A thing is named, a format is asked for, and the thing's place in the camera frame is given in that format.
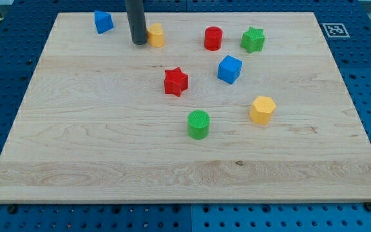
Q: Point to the green cylinder block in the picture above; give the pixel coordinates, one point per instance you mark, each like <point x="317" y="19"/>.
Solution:
<point x="198" y="122"/>

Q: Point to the red star block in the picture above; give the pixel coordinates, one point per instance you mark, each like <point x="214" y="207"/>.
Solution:
<point x="175" y="82"/>

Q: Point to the light wooden board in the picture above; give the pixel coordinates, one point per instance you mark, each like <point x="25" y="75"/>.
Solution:
<point x="96" y="127"/>

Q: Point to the blue cube block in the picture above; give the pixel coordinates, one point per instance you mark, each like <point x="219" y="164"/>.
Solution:
<point x="229" y="69"/>

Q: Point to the yellow hexagon block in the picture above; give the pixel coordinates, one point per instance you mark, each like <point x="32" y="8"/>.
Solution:
<point x="262" y="110"/>

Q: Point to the red cylinder block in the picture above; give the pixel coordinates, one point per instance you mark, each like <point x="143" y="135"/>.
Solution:
<point x="213" y="38"/>

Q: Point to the yellow heart block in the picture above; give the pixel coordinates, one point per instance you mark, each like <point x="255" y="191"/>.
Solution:
<point x="156" y="35"/>

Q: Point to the green star block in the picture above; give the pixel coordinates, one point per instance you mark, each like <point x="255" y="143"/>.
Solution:
<point x="253" y="40"/>

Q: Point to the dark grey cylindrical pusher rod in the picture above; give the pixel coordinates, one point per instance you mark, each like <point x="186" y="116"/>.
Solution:
<point x="137" y="21"/>

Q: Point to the blue triangular prism block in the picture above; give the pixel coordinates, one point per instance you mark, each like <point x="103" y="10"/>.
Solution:
<point x="103" y="21"/>

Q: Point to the white fiducial marker tag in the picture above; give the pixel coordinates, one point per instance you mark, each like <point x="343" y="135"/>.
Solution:
<point x="335" y="30"/>

